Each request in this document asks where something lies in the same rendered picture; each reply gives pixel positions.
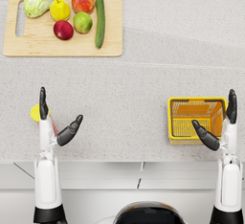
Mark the yellow slatted basket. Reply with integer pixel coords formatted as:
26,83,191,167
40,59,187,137
167,97,228,146

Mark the wooden cutting board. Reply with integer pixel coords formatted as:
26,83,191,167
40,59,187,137
3,0,123,58

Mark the dark red apple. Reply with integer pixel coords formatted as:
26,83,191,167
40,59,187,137
53,19,75,41

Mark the green apple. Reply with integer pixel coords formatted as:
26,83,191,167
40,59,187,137
73,11,94,34

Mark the dark round robot body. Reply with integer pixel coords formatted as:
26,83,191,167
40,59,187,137
112,201,188,224

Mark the yellow lemon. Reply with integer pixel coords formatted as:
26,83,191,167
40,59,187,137
49,0,72,23

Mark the green cucumber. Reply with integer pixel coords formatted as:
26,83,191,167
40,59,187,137
94,0,106,50

